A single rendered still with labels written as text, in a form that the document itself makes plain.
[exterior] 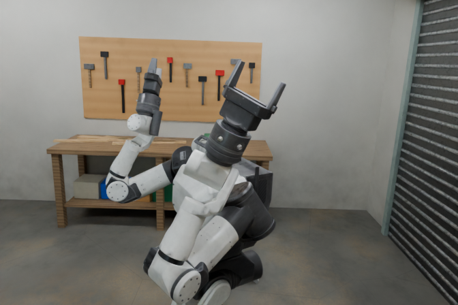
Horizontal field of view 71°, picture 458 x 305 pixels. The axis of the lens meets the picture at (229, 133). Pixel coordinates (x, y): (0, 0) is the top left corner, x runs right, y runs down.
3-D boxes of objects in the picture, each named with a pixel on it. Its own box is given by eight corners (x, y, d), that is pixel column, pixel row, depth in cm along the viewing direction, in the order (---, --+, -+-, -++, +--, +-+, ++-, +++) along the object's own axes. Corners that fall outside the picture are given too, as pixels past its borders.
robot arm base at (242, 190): (233, 242, 98) (257, 218, 103) (257, 250, 86) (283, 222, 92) (207, 203, 95) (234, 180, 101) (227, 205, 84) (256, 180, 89)
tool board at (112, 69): (257, 124, 365) (262, 42, 345) (82, 118, 363) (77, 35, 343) (257, 122, 370) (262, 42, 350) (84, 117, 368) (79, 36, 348)
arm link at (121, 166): (124, 143, 128) (100, 185, 128) (120, 146, 118) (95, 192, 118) (148, 155, 130) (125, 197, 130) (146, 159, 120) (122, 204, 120)
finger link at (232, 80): (240, 60, 69) (227, 86, 70) (246, 62, 71) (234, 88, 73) (234, 57, 69) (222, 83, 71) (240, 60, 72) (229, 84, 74)
